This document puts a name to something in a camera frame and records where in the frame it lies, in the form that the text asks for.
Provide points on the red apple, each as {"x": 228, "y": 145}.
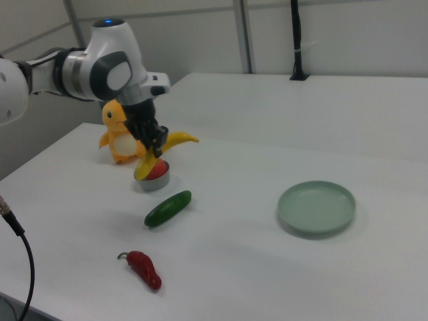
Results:
{"x": 160, "y": 170}

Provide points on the yellow banana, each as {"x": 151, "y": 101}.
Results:
{"x": 174, "y": 138}

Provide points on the red chili pepper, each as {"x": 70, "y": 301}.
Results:
{"x": 143, "y": 269}

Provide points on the pale green plastic plate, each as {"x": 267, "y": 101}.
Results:
{"x": 316, "y": 209}

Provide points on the white zip tie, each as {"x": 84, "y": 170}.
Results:
{"x": 306, "y": 47}

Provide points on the orange plush toy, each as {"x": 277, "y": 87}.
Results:
{"x": 115, "y": 137}

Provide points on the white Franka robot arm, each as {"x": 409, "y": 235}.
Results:
{"x": 100, "y": 67}

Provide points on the green cucumber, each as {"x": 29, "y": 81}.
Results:
{"x": 167, "y": 209}

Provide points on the black pole clamp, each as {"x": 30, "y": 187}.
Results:
{"x": 298, "y": 40}

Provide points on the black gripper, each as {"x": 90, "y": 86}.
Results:
{"x": 138, "y": 112}

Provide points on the small grey bowl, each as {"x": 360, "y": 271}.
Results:
{"x": 155, "y": 184}

